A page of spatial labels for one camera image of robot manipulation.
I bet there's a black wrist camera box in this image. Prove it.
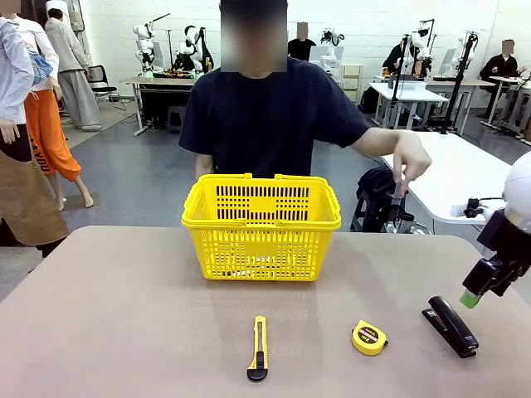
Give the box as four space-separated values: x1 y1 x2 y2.
475 210 507 252

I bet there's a white desk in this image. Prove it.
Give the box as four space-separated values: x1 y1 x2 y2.
368 81 450 132

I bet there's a mannequin with brown apron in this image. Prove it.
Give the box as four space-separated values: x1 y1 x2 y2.
0 0 71 258

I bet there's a person in grey hoodie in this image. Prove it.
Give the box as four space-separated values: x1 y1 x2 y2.
44 6 103 132

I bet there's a white drawer cabinet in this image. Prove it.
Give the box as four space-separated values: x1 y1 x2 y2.
340 64 364 104

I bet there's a person's right forearm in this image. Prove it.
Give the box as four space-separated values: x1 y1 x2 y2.
194 152 216 182

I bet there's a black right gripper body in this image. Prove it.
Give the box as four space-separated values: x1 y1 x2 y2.
480 221 531 271

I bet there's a black backpack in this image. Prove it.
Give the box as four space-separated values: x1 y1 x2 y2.
350 166 416 234

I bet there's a yellow black utility knife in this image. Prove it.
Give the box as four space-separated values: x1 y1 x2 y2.
246 315 270 382

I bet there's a grey plastic stool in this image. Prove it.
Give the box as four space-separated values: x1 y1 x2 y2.
168 105 188 133

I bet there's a black office chair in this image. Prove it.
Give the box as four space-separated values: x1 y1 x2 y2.
87 65 127 111

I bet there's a black cable with white tag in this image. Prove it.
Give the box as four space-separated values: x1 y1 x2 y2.
451 197 505 220

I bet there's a bending person in black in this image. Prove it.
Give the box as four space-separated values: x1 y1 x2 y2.
382 41 411 75

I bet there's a seated person in black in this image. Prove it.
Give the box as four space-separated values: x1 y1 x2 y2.
480 39 522 82

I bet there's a seated person with blurred face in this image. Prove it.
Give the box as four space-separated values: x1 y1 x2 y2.
287 22 318 62

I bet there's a black stapler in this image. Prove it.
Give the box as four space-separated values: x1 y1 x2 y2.
421 295 480 360

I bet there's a black tripod pole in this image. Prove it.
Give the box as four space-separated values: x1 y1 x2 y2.
391 39 407 128
439 32 476 136

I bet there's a wooden top desk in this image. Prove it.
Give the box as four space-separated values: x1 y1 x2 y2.
119 75 196 137

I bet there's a mannequin in orange pants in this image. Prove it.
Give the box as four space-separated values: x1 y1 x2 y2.
18 18 95 212

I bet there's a person's left forearm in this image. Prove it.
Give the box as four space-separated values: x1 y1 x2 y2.
352 126 416 158

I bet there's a yellow plastic shopping basket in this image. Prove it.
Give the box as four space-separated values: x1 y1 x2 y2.
181 172 342 284

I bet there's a person in black t-shirt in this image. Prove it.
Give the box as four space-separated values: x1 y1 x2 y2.
178 0 373 182

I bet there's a white black humanoid robot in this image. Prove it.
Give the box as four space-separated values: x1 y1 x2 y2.
173 25 215 74

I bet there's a yellow tape measure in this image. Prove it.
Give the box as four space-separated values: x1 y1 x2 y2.
351 318 390 357

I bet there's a person's left hand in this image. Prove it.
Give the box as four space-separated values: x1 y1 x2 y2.
392 132 433 196

